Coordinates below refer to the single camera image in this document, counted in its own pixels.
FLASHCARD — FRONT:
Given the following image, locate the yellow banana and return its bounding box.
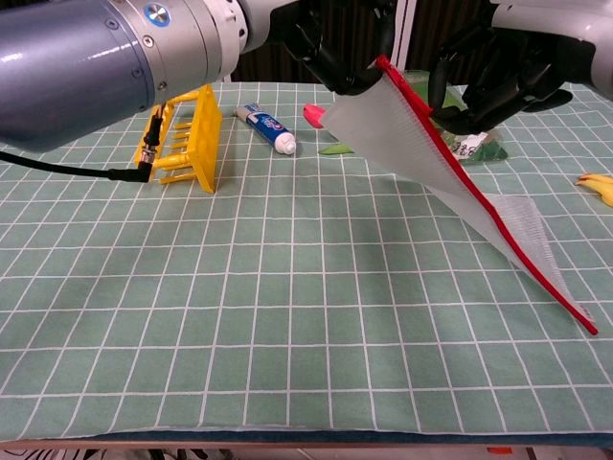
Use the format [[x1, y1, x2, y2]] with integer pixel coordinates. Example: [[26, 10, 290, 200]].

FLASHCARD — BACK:
[[575, 172, 613, 208]]

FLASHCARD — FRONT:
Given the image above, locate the white mesh zipper pouch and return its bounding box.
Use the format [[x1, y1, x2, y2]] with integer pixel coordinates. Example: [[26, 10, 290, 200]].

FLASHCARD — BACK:
[[323, 54, 600, 336]]

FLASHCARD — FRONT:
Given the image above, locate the white frame post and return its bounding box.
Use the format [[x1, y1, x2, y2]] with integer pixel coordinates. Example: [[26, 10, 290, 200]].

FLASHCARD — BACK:
[[396, 0, 417, 73]]

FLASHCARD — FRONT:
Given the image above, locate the green checkered tablecloth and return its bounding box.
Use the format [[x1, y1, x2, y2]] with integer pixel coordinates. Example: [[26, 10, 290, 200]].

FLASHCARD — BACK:
[[0, 80, 613, 440]]

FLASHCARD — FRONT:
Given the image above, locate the black pleated curtain backdrop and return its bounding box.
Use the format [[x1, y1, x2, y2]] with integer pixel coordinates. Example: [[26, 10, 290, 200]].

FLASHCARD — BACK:
[[229, 0, 499, 85]]

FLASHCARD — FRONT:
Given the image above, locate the pink artificial tulip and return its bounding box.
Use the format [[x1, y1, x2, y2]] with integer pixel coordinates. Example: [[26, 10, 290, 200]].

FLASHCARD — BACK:
[[302, 103, 355, 156]]

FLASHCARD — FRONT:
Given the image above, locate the green blister package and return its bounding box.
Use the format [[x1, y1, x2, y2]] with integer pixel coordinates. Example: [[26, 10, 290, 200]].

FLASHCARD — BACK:
[[404, 69, 509, 167]]

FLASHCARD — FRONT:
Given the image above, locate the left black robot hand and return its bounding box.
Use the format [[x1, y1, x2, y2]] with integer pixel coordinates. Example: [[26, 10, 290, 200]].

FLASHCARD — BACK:
[[238, 0, 398, 96]]

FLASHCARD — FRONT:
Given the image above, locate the blue white toothpaste tube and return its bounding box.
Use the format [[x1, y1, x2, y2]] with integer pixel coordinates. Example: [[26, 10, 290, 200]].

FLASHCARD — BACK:
[[233, 103, 298, 156]]

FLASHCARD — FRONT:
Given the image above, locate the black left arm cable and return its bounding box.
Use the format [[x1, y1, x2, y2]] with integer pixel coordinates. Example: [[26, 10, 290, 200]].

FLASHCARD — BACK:
[[0, 103, 164, 184]]

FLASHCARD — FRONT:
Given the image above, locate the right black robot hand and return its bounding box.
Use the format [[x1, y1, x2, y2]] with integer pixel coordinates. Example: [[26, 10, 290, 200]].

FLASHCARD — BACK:
[[428, 0, 613, 136]]

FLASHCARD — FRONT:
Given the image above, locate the yellow plastic rack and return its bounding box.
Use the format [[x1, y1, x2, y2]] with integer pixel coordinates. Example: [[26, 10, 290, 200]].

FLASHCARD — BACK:
[[133, 83, 224, 195]]

